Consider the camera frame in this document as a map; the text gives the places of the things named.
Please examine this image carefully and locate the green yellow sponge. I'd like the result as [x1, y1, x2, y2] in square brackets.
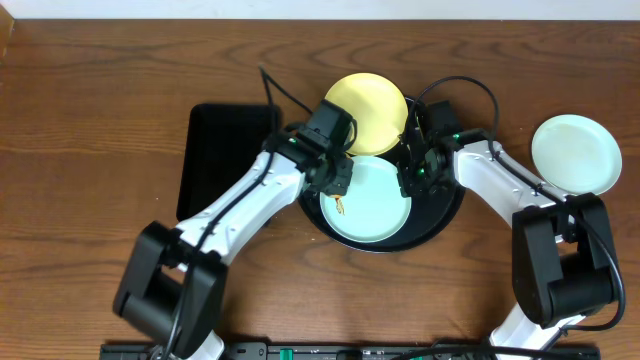
[334, 122, 359, 197]

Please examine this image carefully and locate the mint plate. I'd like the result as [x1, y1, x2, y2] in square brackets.
[319, 156, 412, 244]
[531, 114, 622, 195]

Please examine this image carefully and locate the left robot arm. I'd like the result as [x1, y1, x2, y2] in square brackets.
[113, 130, 355, 359]

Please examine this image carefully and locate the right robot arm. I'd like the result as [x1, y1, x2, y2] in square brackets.
[399, 129, 626, 359]

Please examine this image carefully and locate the black round tray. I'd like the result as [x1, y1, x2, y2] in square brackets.
[298, 97, 465, 253]

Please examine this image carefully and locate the black rectangular tray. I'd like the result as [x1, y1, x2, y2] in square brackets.
[176, 103, 282, 221]

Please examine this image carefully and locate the yellow plate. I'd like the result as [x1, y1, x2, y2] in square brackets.
[325, 73, 408, 156]

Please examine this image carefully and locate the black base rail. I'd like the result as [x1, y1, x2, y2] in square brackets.
[98, 342, 602, 360]

